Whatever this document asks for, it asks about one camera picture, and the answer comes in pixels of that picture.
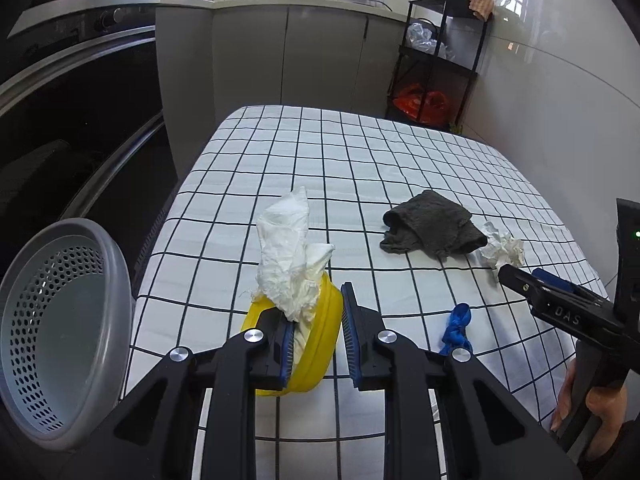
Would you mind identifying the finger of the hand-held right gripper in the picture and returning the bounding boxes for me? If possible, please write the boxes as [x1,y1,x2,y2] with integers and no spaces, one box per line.
[531,267,577,295]
[497,264,553,308]

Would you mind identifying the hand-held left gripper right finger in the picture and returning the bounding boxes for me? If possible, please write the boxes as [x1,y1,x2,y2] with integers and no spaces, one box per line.
[340,281,583,480]

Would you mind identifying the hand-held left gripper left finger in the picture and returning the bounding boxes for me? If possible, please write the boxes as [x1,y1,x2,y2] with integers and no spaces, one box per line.
[75,307,298,480]

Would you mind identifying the yellow plastic bowl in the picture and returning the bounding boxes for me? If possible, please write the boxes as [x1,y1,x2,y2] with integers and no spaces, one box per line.
[241,272,345,397]

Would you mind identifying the white paper wrapper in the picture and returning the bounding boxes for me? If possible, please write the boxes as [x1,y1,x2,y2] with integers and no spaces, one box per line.
[472,221,526,272]

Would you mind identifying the white tissue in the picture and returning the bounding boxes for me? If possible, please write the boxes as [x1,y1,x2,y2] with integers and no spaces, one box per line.
[255,186,336,361]

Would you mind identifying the grey perforated plastic basket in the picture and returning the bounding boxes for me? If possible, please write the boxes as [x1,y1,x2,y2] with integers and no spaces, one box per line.
[0,217,135,453]

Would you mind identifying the person's right forearm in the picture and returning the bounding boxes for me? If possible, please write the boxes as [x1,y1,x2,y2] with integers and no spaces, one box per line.
[575,410,640,480]

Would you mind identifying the person's right hand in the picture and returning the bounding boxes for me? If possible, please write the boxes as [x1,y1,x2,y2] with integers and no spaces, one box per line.
[550,360,630,433]

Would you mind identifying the dark grey cloth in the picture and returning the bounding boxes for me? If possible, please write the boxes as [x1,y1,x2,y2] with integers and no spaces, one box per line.
[379,190,488,261]

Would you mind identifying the black checked white tablecloth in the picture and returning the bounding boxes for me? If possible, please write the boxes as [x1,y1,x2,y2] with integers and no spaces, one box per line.
[125,105,608,480]

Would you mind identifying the red plastic bag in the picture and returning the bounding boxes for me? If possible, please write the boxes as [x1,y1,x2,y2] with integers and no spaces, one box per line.
[392,85,450,127]

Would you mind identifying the black metal shelf rack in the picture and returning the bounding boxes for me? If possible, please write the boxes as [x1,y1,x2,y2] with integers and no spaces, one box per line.
[385,0,493,133]

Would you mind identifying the clear plastic bags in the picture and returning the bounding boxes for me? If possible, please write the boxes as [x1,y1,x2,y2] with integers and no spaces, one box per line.
[405,21,448,61]

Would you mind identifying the grey kitchen cabinet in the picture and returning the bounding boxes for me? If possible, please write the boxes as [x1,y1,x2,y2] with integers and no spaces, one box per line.
[155,2,416,121]

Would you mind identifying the black built-in oven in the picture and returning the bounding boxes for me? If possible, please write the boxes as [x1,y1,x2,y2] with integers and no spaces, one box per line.
[0,7,178,261]

